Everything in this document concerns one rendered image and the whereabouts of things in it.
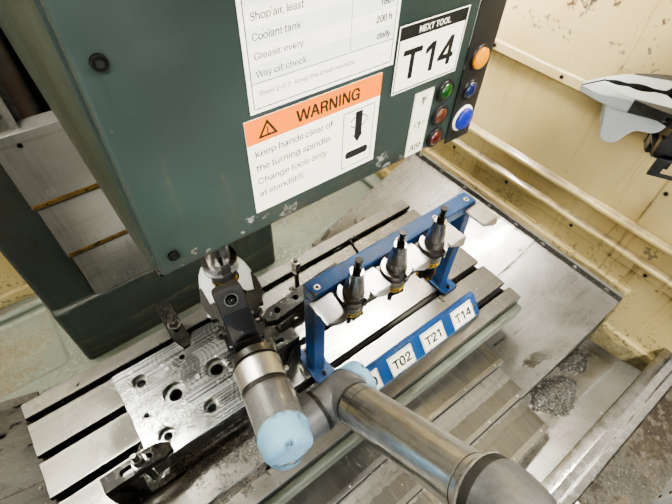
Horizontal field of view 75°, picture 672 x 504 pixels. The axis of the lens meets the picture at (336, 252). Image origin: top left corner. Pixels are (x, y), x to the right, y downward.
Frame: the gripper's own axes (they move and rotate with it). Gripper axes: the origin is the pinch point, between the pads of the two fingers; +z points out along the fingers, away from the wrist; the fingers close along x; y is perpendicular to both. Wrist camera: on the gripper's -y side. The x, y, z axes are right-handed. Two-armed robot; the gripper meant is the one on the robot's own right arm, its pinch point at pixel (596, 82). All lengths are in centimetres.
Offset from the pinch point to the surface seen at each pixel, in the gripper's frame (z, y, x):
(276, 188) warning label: 27.1, 6.0, -24.0
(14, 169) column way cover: 93, 34, -13
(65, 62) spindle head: 34, -10, -35
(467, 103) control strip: 12.7, 6.2, 0.7
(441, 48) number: 16.5, -2.7, -5.8
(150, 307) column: 90, 97, -2
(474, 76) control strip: 12.8, 2.5, 0.6
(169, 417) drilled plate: 52, 70, -34
